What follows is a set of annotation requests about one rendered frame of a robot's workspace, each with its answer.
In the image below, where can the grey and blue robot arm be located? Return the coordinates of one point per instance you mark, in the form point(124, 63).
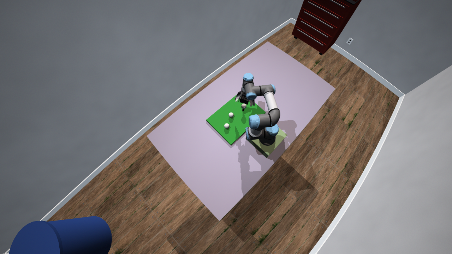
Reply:
point(262, 126)

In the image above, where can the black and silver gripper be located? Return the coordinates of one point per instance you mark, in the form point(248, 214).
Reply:
point(242, 96)

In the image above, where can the green golf mat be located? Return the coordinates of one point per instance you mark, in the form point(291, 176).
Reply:
point(237, 123)

